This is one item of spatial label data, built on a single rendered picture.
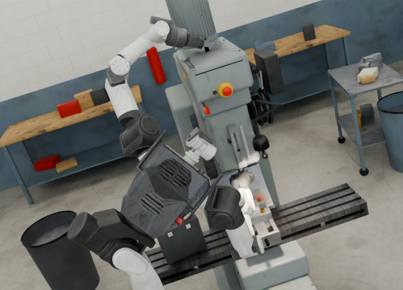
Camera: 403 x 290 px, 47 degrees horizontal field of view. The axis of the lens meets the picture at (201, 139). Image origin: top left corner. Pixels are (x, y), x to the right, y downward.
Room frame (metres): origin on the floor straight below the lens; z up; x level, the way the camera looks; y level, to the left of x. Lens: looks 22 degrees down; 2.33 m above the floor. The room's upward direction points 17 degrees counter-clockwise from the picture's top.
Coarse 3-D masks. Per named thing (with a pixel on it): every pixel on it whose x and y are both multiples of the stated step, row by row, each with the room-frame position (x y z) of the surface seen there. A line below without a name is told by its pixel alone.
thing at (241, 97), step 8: (248, 88) 1.98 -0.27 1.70; (192, 96) 2.18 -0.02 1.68; (232, 96) 1.96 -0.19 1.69; (240, 96) 1.97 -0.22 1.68; (248, 96) 1.97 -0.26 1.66; (200, 104) 1.96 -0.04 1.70; (208, 104) 1.96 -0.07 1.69; (216, 104) 1.96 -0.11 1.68; (224, 104) 1.96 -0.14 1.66; (232, 104) 1.96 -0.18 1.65; (240, 104) 1.97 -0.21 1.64; (200, 112) 1.96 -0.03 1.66; (216, 112) 1.96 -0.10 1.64
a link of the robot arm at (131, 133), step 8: (128, 112) 1.73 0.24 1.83; (136, 112) 1.74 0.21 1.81; (120, 120) 1.74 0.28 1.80; (128, 120) 1.74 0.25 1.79; (136, 120) 1.71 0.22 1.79; (128, 128) 1.71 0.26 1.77; (136, 128) 1.66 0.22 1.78; (128, 136) 1.69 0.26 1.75; (136, 136) 1.66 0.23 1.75; (128, 144) 1.69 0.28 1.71
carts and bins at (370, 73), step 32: (352, 64) 4.46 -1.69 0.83; (384, 64) 4.18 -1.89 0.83; (352, 96) 3.71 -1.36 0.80; (384, 96) 3.91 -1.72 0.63; (352, 128) 4.11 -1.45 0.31; (384, 128) 3.68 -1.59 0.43; (32, 224) 3.50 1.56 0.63; (64, 224) 3.57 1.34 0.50; (32, 256) 3.19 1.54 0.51; (64, 256) 3.15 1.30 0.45; (64, 288) 3.15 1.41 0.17
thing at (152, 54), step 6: (156, 48) 6.18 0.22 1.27; (150, 54) 6.12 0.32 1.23; (156, 54) 6.14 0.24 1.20; (150, 60) 6.13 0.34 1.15; (156, 60) 6.12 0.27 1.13; (156, 66) 6.12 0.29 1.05; (156, 72) 6.12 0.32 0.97; (162, 72) 6.14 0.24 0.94; (156, 78) 6.14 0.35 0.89; (162, 78) 6.12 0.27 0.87
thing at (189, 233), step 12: (192, 216) 2.06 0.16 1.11; (180, 228) 2.01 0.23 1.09; (192, 228) 2.02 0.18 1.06; (168, 240) 1.99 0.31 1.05; (180, 240) 2.00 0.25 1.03; (192, 240) 2.02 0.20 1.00; (204, 240) 2.03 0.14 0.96; (168, 252) 1.98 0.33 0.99; (180, 252) 2.00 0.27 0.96; (192, 252) 2.01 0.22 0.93
